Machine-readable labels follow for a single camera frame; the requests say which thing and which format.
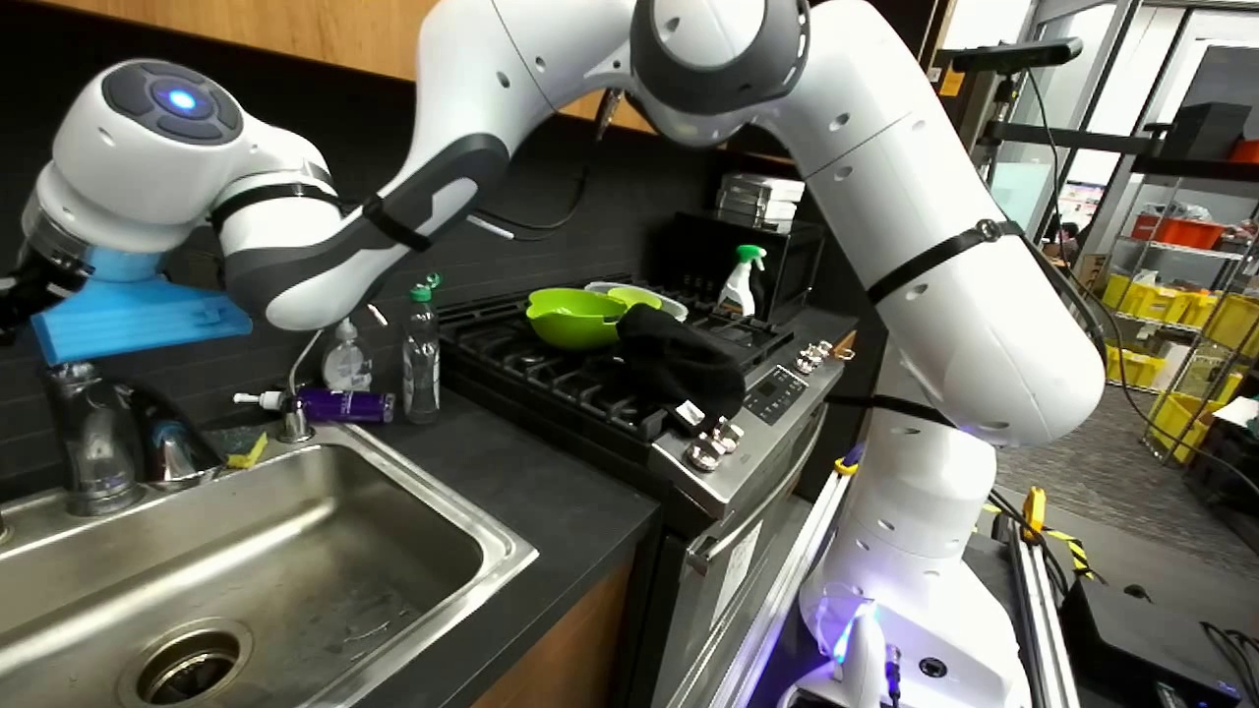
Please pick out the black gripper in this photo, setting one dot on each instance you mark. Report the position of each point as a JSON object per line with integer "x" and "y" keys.
{"x": 32, "y": 294}

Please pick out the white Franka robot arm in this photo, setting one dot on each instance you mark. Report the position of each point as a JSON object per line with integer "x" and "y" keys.
{"x": 985, "y": 327}

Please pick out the chrome faucet body with spout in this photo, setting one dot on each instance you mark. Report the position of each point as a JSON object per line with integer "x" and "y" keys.
{"x": 100, "y": 454}

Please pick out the thin chrome faucet white lever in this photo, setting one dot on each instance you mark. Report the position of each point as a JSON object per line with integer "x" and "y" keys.
{"x": 295, "y": 420}

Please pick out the yellow green scrub sponge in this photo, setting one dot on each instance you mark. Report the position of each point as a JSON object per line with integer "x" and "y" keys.
{"x": 244, "y": 454}

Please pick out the clear soap pump bottle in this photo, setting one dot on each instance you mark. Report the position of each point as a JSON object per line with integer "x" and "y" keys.
{"x": 348, "y": 364}

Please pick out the wooden upper cabinets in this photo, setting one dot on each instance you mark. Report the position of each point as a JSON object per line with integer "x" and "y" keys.
{"x": 260, "y": 32}

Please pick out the wooden cabinets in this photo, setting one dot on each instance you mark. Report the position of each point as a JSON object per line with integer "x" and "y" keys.
{"x": 260, "y": 32}
{"x": 565, "y": 654}

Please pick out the stainless steel sink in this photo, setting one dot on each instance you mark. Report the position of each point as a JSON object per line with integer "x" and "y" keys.
{"x": 302, "y": 564}

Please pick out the clear bottle green cap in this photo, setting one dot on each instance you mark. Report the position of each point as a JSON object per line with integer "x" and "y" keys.
{"x": 424, "y": 359}

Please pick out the green colander bowl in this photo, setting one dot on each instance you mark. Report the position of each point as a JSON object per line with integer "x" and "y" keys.
{"x": 571, "y": 322}

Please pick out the wooden lower cabinets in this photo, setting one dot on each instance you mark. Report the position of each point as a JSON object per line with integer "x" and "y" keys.
{"x": 565, "y": 654}

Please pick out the black cloth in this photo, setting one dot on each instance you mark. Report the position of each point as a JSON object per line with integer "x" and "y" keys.
{"x": 681, "y": 359}

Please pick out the white spray bottle green trigger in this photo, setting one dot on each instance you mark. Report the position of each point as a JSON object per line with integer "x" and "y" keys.
{"x": 740, "y": 294}

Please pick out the black gas stove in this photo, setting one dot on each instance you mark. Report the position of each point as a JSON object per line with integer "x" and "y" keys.
{"x": 733, "y": 459}

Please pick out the stacked white containers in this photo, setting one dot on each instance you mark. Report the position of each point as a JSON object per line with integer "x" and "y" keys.
{"x": 761, "y": 204}

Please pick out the black countertop appliance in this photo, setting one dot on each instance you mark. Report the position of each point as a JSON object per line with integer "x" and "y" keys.
{"x": 788, "y": 268}

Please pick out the yellow storage bin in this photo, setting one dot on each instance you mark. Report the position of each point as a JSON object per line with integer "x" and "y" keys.
{"x": 1220, "y": 322}
{"x": 1144, "y": 301}
{"x": 1184, "y": 420}

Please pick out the metal shelf rack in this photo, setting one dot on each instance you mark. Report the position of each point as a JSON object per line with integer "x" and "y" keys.
{"x": 1144, "y": 138}

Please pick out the red storage bin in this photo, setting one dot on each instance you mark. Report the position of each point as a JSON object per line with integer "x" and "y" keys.
{"x": 1177, "y": 234}

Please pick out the aluminum rail yellow clamp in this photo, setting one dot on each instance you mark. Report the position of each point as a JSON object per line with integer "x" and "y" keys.
{"x": 1044, "y": 593}
{"x": 788, "y": 576}

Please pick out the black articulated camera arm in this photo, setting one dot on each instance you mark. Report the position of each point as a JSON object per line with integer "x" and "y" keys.
{"x": 1007, "y": 57}

